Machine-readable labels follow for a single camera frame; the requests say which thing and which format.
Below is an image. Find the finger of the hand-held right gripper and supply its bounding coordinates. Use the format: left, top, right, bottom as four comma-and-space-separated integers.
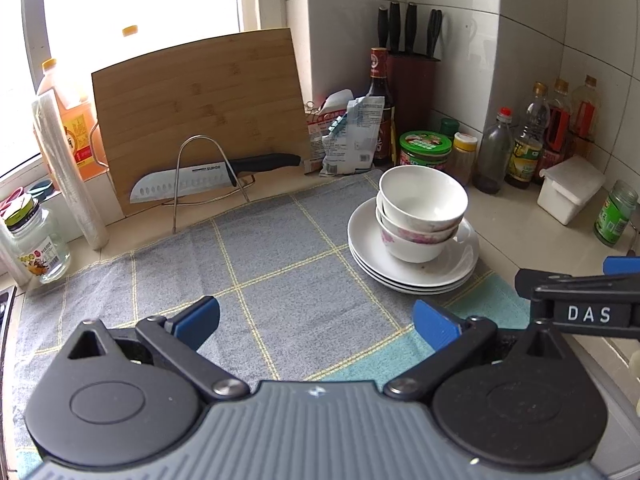
515, 269, 640, 342
602, 256, 640, 276

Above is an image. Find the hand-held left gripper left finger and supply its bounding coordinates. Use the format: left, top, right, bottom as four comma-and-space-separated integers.
67, 296, 251, 401

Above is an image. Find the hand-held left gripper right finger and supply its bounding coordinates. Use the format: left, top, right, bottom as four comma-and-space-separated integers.
382, 300, 566, 403

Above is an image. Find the white plate with fruit print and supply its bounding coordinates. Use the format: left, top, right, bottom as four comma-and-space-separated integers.
348, 240, 478, 288
348, 197, 480, 281
352, 255, 476, 296

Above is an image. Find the small floral bowl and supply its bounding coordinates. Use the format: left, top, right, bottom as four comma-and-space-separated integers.
375, 200, 461, 246

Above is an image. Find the plain white bowl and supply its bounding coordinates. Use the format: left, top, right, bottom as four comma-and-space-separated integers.
378, 165, 469, 233

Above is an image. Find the green label glass jar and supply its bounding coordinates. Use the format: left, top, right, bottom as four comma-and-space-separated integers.
593, 180, 640, 247

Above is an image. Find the white lidded container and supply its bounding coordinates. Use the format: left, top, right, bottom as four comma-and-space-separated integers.
537, 155, 607, 226

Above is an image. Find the grey checked towel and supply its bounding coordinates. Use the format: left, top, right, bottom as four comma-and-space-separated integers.
10, 169, 546, 480

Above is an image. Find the yellow-label oil bottle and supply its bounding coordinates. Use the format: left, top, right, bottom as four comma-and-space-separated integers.
505, 81, 551, 190

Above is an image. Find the red sauce bottle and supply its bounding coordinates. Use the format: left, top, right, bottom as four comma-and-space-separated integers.
535, 78, 573, 183

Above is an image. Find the clear bottle red cap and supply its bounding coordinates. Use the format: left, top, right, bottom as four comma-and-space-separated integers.
472, 106, 516, 195

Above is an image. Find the amber sauce bottle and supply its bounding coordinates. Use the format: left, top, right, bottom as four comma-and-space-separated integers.
570, 75, 601, 158

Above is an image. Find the yellow-lidded jar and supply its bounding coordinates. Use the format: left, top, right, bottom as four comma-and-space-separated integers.
451, 132, 478, 186

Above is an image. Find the green-lidded jar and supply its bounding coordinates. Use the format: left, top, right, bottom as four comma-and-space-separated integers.
398, 131, 453, 171

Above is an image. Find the plastic wrap roll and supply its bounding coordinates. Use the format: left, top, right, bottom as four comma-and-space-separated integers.
31, 94, 111, 250

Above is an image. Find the blue and white bag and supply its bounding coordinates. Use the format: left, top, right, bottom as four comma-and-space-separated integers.
320, 96, 386, 178

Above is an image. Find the bamboo cutting board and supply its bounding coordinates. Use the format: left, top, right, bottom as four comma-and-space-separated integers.
91, 27, 312, 218

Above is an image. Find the dark red knife block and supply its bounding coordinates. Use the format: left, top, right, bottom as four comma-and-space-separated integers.
386, 52, 442, 166

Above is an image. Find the orange oil jug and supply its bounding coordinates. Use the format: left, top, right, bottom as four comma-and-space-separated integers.
36, 58, 107, 183

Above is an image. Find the red and white bag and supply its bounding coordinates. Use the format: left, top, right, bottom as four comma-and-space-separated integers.
306, 89, 353, 173

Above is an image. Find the soy sauce bottle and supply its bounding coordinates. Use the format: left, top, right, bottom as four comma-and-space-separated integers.
367, 47, 396, 166

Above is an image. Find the black-handled kitchen knife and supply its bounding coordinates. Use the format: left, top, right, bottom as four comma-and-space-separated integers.
130, 153, 302, 204

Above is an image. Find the metal wire rack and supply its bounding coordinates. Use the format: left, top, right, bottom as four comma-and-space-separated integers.
171, 135, 255, 233

